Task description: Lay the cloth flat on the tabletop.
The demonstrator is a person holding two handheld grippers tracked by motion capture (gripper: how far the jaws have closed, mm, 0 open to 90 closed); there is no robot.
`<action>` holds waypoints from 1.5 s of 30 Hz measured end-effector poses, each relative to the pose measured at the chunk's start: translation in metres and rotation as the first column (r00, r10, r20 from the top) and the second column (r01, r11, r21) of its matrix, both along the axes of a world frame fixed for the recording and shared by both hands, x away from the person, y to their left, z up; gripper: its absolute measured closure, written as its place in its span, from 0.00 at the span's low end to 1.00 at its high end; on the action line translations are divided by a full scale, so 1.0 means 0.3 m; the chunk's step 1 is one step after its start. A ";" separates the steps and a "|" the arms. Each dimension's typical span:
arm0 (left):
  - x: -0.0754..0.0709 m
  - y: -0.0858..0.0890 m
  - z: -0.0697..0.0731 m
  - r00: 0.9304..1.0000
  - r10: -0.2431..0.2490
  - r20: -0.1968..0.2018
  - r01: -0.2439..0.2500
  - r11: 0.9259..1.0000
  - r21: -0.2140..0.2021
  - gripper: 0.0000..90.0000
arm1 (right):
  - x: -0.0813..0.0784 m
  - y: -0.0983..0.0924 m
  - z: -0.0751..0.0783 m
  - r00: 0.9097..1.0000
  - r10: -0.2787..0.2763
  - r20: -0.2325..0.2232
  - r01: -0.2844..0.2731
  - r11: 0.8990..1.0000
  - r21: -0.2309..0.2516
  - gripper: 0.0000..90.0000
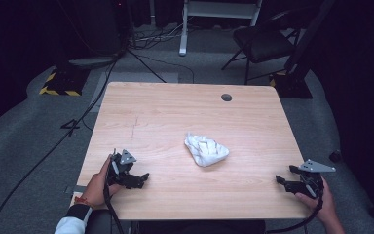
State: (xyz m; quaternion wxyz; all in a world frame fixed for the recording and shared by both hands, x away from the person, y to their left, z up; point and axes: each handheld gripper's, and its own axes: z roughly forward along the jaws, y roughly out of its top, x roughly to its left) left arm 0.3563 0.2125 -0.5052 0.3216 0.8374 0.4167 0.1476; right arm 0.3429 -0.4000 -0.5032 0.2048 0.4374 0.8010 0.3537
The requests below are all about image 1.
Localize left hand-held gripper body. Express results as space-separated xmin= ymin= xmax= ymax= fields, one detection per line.
xmin=107 ymin=148 xmax=137 ymax=187

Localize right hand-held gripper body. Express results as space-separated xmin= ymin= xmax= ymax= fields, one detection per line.
xmin=291 ymin=158 xmax=337 ymax=199

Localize white cloth with stitched lines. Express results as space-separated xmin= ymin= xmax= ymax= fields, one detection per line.
xmin=183 ymin=131 xmax=231 ymax=169

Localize person's right hand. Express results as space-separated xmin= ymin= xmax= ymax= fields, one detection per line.
xmin=294 ymin=176 xmax=339 ymax=226

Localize person's left hand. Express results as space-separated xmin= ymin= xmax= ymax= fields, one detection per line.
xmin=81 ymin=155 xmax=125 ymax=210

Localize small black floor object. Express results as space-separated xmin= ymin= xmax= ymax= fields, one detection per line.
xmin=328 ymin=148 xmax=343 ymax=164

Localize grey tape floor mark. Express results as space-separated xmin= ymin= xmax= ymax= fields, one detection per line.
xmin=64 ymin=184 xmax=87 ymax=196

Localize person's dark lap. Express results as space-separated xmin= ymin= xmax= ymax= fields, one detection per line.
xmin=87 ymin=209 xmax=267 ymax=234

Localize black stand with striped base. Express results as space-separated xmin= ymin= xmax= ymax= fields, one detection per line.
xmin=269 ymin=0 xmax=338 ymax=99
xmin=38 ymin=61 xmax=91 ymax=98

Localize black folding chair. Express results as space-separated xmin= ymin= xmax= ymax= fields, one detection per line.
xmin=220 ymin=9 xmax=302 ymax=86

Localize dark equipment with round base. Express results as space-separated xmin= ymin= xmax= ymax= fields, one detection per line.
xmin=57 ymin=0 xmax=131 ymax=69

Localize left hand-held gripper cable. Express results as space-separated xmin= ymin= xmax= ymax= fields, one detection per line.
xmin=102 ymin=181 xmax=125 ymax=234

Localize hand-held gripper cable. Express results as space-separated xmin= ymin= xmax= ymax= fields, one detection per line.
xmin=102 ymin=181 xmax=125 ymax=234
xmin=265 ymin=194 xmax=324 ymax=234

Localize right hand-held gripper cable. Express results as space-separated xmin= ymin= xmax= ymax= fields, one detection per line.
xmin=265 ymin=194 xmax=324 ymax=234

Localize red wrist string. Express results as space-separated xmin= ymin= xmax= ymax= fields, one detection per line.
xmin=74 ymin=196 xmax=94 ymax=210

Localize long black floor cable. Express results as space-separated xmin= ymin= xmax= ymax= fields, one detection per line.
xmin=0 ymin=59 xmax=120 ymax=234

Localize thin black floor cable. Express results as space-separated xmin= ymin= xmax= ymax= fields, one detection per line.
xmin=135 ymin=53 xmax=196 ymax=84

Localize bundle of floor cables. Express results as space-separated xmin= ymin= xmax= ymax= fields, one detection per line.
xmin=129 ymin=22 xmax=191 ymax=51

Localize white metal stand frame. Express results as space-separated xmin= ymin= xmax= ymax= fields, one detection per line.
xmin=177 ymin=0 xmax=264 ymax=58

